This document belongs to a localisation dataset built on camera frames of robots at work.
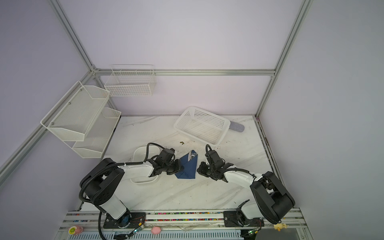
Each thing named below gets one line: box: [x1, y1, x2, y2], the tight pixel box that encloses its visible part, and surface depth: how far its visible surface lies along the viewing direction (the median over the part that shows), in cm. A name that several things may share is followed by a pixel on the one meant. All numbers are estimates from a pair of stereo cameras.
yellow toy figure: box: [273, 223, 289, 232], surface depth 69 cm
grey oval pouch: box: [229, 121, 245, 133], surface depth 113 cm
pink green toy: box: [68, 225, 84, 235], surface depth 69 cm
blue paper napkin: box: [175, 149, 198, 179], surface depth 93 cm
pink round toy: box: [151, 226, 162, 235], surface depth 71 cm
